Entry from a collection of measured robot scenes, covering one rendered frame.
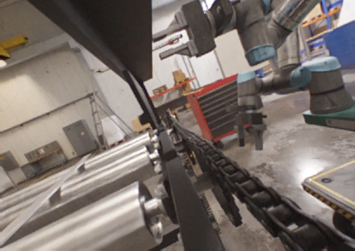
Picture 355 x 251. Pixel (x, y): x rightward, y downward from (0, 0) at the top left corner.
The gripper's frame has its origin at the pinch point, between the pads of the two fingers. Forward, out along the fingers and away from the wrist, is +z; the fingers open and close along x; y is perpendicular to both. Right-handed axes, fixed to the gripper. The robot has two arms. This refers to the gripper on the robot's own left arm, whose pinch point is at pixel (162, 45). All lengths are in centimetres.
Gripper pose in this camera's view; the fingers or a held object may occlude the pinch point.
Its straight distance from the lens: 51.0
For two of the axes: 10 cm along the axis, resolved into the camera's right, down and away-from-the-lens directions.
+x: -4.1, -9.0, -1.6
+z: -9.0, 4.2, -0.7
